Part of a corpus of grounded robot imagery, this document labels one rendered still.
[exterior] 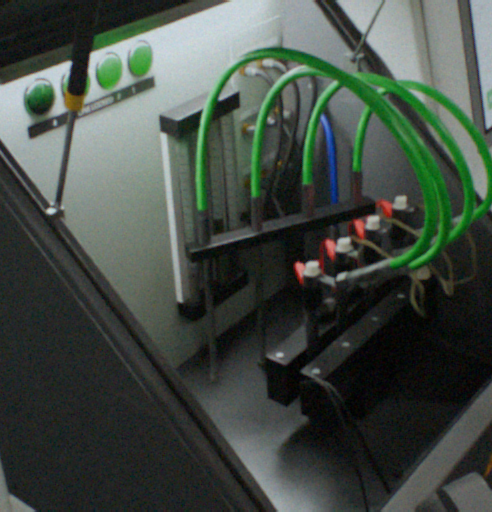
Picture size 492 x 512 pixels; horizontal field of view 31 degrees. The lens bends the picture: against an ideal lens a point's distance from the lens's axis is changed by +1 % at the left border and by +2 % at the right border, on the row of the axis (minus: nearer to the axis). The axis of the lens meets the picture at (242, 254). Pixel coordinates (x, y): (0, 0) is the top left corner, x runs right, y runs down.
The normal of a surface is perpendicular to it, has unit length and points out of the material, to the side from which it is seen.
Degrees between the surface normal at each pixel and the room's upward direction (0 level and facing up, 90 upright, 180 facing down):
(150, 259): 90
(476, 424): 0
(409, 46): 90
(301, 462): 0
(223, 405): 0
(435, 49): 76
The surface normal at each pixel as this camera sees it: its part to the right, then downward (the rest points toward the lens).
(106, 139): 0.78, 0.29
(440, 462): -0.04, -0.86
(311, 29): -0.63, 0.42
